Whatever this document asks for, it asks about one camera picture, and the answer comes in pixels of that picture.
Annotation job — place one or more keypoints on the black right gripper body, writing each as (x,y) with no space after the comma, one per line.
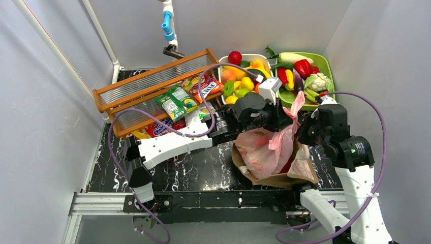
(306,131)

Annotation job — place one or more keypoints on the green bell pepper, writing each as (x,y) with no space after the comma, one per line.
(228,89)

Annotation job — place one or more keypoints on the green Chiba chips bag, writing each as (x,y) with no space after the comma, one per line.
(198,114)

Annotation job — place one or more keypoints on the white radish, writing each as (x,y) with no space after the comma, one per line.
(289,57)

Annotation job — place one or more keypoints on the green cucumber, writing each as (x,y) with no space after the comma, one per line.
(284,65)

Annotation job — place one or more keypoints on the peach fruit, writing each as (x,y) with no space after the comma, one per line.
(227,75)

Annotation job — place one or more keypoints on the yellow pear fruit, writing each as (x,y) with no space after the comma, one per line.
(247,83)

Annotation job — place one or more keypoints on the white corner pipe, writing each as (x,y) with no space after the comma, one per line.
(102,36)

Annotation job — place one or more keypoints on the yellow orange small fruit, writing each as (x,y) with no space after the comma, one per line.
(231,100)

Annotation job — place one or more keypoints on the purple eggplant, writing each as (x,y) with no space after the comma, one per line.
(298,81)

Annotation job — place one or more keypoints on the cauliflower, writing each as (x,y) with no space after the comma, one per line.
(317,83)

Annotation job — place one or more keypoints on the red bell pepper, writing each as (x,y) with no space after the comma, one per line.
(303,67)

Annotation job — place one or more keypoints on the green mango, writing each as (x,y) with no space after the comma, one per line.
(241,92)

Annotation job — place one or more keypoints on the orange Fox's candy bag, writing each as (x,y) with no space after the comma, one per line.
(209,86)

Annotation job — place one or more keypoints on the red chips bag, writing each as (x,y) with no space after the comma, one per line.
(156,130)

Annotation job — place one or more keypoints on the white pipe with blue valve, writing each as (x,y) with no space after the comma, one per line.
(169,31)

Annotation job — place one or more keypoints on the brown paper bag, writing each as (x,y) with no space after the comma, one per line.
(301,170)

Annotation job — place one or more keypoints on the yellow snack packet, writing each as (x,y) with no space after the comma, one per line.
(141,135)

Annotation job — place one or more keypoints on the pink plastic grocery bag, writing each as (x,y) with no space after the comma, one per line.
(264,153)

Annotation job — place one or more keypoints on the dark green avocado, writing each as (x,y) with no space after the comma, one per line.
(257,72)

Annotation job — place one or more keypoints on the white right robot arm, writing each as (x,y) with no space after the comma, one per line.
(365,224)

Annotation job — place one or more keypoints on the red chili pepper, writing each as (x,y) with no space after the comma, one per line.
(281,71)

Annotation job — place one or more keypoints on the white fruit basin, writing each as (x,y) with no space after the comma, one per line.
(225,60)

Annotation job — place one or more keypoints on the wooden slatted rack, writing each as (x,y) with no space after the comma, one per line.
(140,90)

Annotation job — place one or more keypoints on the yellow corn pepper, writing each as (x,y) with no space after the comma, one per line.
(290,80)

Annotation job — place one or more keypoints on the aluminium base frame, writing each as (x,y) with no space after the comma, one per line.
(92,204)

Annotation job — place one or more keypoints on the green snack packet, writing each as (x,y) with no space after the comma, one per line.
(177,103)

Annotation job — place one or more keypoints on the red apple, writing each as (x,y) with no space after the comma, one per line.
(235,57)

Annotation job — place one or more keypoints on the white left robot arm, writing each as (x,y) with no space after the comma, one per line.
(156,150)

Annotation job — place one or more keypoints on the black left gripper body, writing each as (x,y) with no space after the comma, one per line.
(281,116)

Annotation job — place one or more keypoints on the green vegetable basin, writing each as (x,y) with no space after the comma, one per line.
(322,63)

